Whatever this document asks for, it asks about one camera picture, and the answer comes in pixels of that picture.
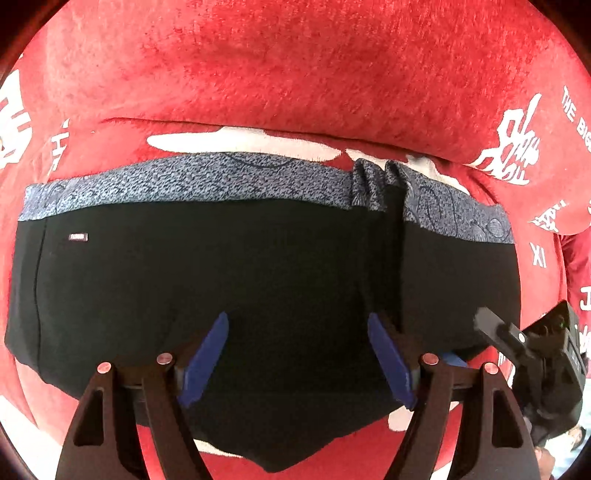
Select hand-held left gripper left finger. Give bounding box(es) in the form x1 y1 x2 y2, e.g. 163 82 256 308
55 311 230 480

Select red printed blanket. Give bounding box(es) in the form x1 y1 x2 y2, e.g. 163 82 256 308
0 0 591 480

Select black pants with grey trim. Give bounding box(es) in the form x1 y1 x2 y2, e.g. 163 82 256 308
4 152 522 474

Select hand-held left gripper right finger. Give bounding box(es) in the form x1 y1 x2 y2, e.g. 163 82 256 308
368 313 541 480

